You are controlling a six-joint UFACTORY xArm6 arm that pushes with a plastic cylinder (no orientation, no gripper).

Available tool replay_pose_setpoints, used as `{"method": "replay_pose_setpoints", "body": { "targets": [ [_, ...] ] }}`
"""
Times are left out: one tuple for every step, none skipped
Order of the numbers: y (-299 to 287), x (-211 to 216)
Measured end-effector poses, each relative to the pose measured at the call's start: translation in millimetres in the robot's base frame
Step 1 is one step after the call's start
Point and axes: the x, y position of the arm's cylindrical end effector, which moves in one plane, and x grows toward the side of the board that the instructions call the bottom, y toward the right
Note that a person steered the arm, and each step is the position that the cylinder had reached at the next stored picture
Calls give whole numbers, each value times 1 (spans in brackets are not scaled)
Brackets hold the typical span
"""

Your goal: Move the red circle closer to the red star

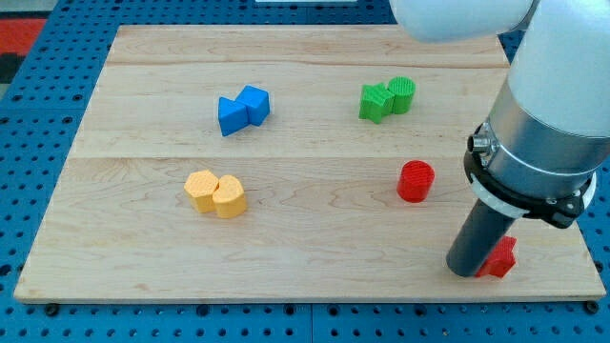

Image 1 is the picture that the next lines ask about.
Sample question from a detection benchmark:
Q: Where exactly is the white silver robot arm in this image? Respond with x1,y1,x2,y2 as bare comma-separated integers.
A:
391,0,609,228

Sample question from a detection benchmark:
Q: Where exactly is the green star block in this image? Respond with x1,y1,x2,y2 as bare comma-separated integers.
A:
358,83,395,124

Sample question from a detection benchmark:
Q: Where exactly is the red star block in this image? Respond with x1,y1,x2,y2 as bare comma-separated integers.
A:
475,236,517,278

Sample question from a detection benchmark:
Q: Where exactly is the blue cube block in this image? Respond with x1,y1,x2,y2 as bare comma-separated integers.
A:
236,85,271,126

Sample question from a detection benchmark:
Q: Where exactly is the blue triangle block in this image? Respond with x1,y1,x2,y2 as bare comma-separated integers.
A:
217,97,249,136

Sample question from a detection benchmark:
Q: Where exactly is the light wooden board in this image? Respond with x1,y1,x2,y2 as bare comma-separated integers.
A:
14,25,606,304

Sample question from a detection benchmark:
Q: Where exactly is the yellow hexagon block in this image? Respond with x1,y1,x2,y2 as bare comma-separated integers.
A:
184,170,219,213

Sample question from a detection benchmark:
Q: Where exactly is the red cylinder block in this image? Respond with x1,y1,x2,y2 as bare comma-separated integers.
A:
396,160,436,203

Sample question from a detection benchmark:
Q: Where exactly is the green cylinder block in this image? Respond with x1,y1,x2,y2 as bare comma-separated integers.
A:
388,76,417,114

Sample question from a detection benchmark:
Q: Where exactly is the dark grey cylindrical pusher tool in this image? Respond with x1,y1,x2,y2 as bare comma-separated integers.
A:
446,199,515,277

